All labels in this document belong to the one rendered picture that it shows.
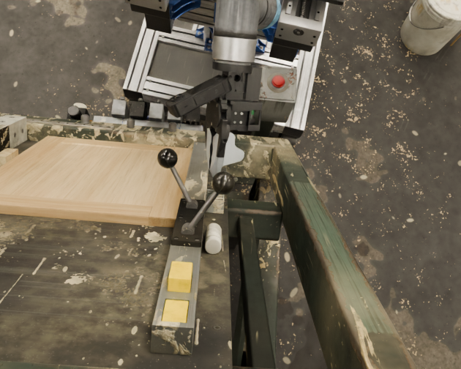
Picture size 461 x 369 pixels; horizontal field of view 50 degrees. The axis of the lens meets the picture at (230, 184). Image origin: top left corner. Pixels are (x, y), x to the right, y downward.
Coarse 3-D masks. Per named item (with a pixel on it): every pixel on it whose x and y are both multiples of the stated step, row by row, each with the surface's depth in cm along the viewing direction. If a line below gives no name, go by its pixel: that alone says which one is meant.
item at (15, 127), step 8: (0, 120) 138; (8, 120) 138; (16, 120) 139; (24, 120) 144; (0, 128) 129; (8, 128) 134; (16, 128) 139; (24, 128) 145; (0, 136) 129; (8, 136) 134; (16, 136) 139; (24, 136) 145; (0, 144) 129; (8, 144) 134; (16, 144) 140
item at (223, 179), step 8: (216, 176) 80; (224, 176) 79; (232, 176) 80; (216, 184) 79; (224, 184) 79; (232, 184) 80; (216, 192) 81; (224, 192) 80; (208, 200) 81; (208, 208) 82; (200, 216) 82; (184, 224) 84; (192, 224) 82; (184, 232) 82; (192, 232) 82
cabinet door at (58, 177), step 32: (32, 160) 123; (64, 160) 126; (96, 160) 129; (128, 160) 132; (0, 192) 101; (32, 192) 103; (64, 192) 105; (96, 192) 107; (128, 192) 109; (160, 192) 110; (160, 224) 96
